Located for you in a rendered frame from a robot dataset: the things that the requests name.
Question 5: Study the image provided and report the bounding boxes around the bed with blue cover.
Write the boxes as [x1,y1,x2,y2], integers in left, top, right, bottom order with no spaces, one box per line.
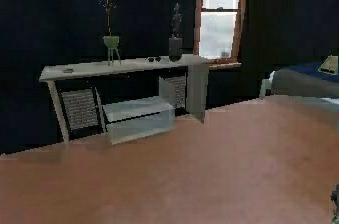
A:
[259,50,339,134]

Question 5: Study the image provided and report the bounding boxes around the green pot plant on stand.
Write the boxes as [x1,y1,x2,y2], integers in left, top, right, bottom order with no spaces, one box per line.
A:
[98,0,123,66]

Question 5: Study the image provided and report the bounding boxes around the wooden framed window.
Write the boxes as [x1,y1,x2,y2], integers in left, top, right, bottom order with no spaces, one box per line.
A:
[192,0,247,70]

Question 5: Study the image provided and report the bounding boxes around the pale glass box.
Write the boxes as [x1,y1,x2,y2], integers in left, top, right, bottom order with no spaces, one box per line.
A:
[103,95,177,146]

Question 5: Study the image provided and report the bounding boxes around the white desk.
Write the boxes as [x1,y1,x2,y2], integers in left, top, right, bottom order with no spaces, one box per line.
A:
[38,53,211,145]

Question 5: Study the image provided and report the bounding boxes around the dark grey vase with plant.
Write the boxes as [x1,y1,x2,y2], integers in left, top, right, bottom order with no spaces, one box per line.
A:
[168,2,185,63]

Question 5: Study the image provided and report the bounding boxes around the yellowish pillow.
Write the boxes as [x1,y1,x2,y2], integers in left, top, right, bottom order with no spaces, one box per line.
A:
[317,54,339,76]

